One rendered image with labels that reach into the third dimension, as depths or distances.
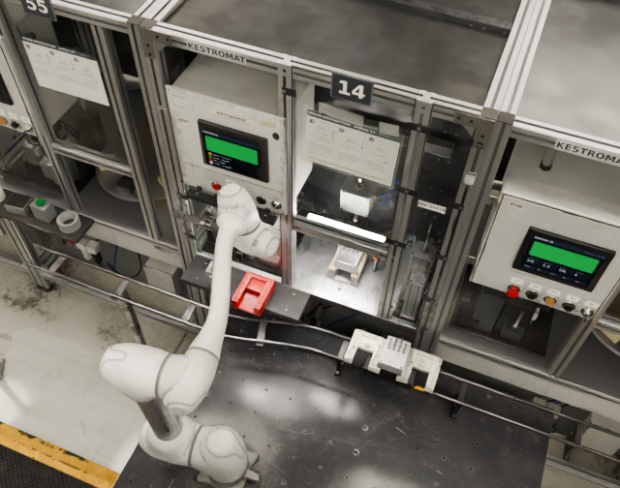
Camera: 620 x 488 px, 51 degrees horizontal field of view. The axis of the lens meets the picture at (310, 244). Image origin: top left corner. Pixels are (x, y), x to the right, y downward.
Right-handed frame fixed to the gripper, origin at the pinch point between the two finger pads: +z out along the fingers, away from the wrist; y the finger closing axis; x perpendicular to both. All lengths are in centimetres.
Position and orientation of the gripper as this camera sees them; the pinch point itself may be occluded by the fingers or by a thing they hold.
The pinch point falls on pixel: (186, 216)
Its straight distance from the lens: 245.0
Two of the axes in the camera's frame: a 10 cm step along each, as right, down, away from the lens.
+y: -5.1, -1.7, -8.4
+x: -3.2, 9.5, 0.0
